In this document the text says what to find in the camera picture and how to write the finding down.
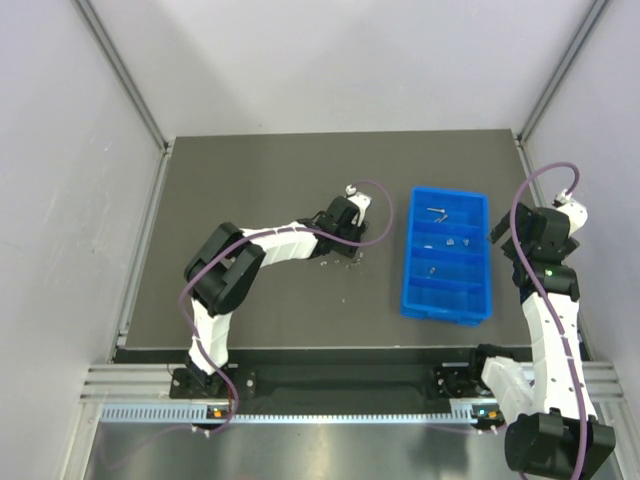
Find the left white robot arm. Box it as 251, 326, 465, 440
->
184, 186, 371, 389

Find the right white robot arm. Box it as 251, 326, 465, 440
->
478, 191, 616, 479

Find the blue compartment bin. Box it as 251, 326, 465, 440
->
400, 186, 492, 327

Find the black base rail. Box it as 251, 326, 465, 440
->
169, 347, 506, 404

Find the grey slotted cable duct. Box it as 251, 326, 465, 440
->
99, 398, 497, 425

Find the right aluminium frame post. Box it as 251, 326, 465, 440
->
516, 0, 612, 143

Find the aluminium frame post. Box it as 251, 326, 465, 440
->
71, 0, 169, 151
516, 0, 612, 143

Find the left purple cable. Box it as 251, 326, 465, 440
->
94, 179, 395, 471

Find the left aluminium frame post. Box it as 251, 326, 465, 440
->
71, 0, 169, 151

